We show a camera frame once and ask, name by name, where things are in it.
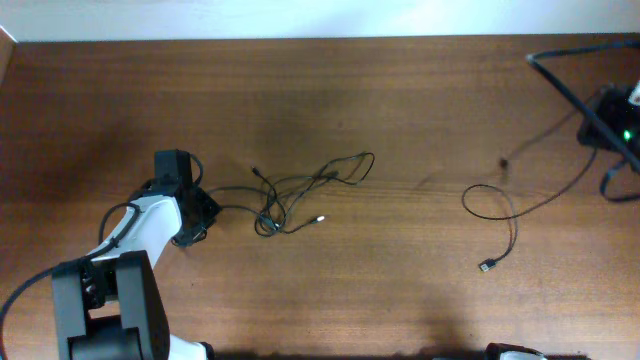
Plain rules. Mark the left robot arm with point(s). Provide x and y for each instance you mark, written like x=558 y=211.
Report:
x=107 y=303

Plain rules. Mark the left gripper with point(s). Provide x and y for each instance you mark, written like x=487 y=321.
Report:
x=211 y=210

